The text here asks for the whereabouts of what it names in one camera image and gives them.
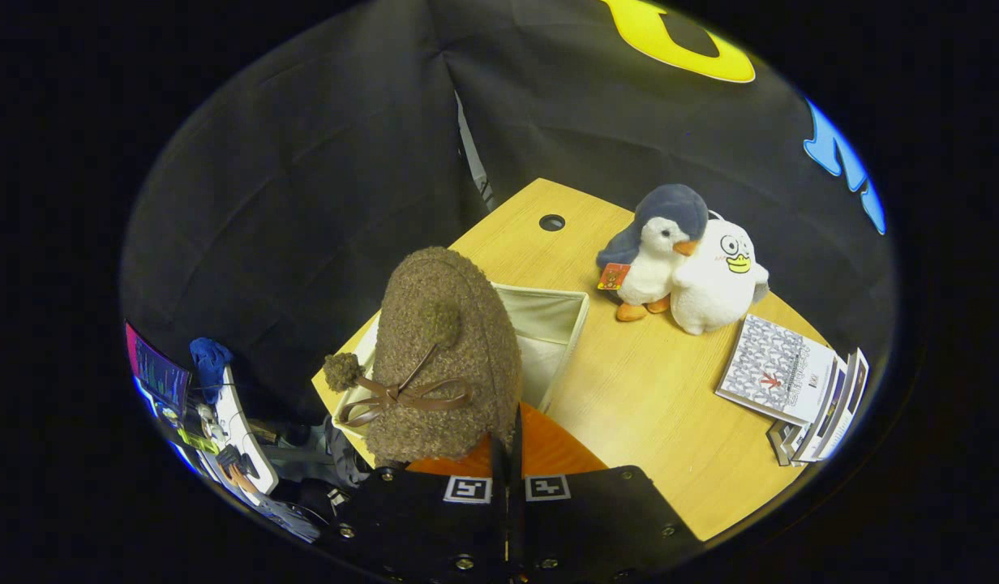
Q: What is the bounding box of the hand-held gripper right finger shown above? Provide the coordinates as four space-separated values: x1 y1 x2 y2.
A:
512 403 705 584

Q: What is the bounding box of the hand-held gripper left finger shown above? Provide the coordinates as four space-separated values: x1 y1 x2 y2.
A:
317 430 508 584

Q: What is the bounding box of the brown fuzzy bow shoe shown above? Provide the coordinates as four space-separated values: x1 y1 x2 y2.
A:
323 247 523 470

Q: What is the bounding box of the beige fabric storage box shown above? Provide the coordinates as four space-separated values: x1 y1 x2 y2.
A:
331 281 590 439

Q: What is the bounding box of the white side desk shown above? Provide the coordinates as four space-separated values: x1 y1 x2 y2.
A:
195 365 280 496

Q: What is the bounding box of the dark cover book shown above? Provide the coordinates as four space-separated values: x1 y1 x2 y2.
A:
765 420 804 467

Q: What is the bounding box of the grey patterned cover book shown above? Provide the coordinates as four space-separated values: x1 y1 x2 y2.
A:
715 314 837 427

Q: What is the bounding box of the grey white penguin plush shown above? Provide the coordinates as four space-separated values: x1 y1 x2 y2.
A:
595 184 710 323

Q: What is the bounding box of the white duck plush toy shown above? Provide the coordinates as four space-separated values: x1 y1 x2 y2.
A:
670 213 770 336

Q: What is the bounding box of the blue picture cover book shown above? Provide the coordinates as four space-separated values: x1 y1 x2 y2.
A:
794 353 851 463

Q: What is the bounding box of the blue cloth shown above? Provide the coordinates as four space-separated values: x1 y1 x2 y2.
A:
189 337 234 406

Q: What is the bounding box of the computer monitor screen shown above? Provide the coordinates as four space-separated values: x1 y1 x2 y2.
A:
125 322 192 414

